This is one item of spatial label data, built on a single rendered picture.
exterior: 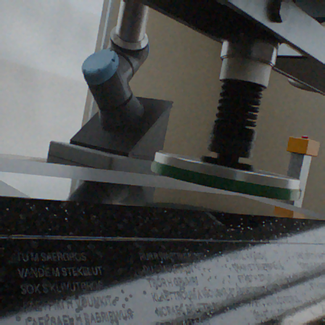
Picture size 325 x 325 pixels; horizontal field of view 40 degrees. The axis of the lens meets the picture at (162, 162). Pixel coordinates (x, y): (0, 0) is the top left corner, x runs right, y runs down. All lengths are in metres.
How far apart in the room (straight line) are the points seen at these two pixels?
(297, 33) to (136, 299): 0.43
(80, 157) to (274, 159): 6.56
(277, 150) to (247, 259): 7.55
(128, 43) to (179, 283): 1.41
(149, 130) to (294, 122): 6.39
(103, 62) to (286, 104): 6.60
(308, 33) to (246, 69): 0.11
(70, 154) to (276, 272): 1.31
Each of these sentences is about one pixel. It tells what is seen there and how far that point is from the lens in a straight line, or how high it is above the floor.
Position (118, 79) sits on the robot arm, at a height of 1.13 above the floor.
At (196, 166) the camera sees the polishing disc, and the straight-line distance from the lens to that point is 0.56.
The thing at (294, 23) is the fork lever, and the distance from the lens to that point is 0.66.
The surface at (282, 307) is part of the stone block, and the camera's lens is 0.55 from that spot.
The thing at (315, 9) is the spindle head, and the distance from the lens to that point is 0.72.
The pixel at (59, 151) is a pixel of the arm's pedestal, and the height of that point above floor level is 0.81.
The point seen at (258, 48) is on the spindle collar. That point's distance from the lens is 0.64.
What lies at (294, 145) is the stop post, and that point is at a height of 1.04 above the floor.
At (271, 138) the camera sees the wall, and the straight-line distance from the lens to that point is 8.15.
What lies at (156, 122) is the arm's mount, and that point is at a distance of 1.76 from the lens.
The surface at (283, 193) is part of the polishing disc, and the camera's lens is 0.59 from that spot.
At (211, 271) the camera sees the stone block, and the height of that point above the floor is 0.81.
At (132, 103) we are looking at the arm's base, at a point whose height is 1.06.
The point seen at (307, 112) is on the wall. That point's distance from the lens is 7.94.
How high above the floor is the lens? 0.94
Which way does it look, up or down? 3 degrees down
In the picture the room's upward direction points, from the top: 11 degrees clockwise
